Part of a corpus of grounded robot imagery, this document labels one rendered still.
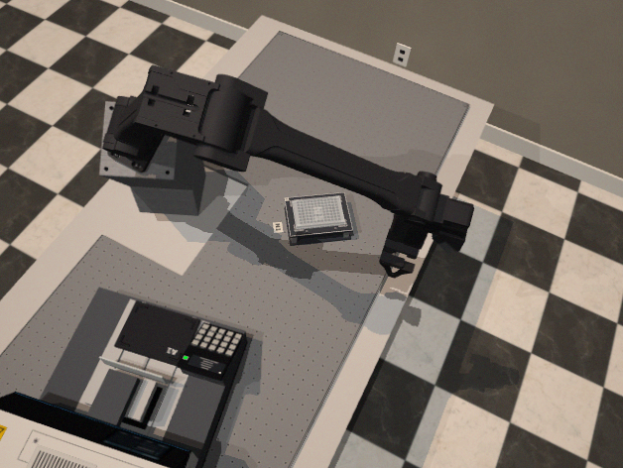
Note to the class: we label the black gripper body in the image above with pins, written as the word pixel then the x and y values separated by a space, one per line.
pixel 395 243

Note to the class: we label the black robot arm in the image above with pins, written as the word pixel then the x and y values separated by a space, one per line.
pixel 231 116

